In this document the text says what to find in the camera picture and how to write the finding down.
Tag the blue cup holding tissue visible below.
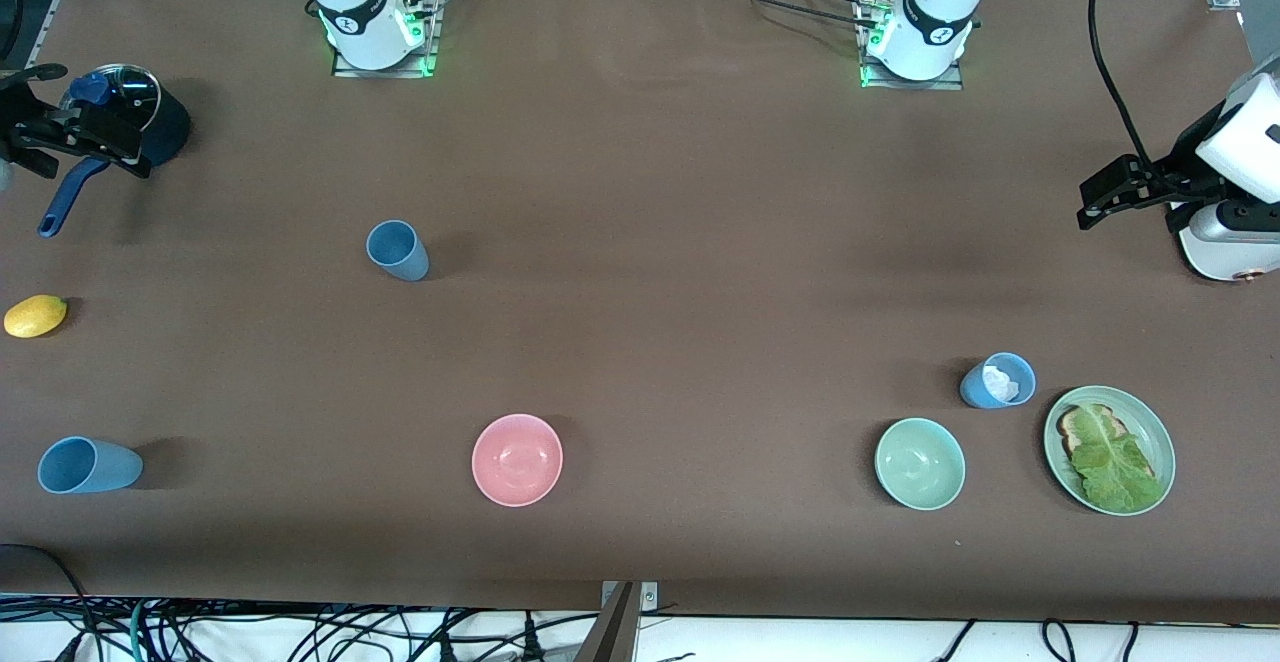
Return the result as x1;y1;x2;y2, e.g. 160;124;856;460
959;352;1037;410

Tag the blue plastic cup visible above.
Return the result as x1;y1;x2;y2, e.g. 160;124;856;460
37;436;144;495
366;220;431;283

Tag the glass lid with blue knob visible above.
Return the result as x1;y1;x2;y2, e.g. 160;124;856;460
62;64;162;135

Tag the dark blue saucepan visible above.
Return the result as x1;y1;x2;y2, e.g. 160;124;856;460
38;64;192;239

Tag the yellow lemon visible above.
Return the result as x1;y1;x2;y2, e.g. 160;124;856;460
3;294;69;339

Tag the toasted bread slice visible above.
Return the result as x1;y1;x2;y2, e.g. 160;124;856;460
1057;403;1136;461

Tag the pale green plate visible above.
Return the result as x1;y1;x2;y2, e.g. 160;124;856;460
1043;385;1177;517

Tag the green lettuce leaf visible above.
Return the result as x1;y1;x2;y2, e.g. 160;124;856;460
1070;405;1166;513

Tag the pale green bowl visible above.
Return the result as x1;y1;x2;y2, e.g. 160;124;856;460
874;417;967;512

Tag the brown table cloth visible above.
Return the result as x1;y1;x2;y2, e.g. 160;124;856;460
0;0;1280;628

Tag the pink bowl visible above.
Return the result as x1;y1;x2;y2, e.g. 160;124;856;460
471;413;564;508

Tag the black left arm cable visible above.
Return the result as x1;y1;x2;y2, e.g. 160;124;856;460
1087;0;1161;173

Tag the thick black floor cable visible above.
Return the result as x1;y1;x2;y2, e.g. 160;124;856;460
0;542;98;662

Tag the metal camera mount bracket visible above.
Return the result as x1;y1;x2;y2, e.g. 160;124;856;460
575;580;661;662

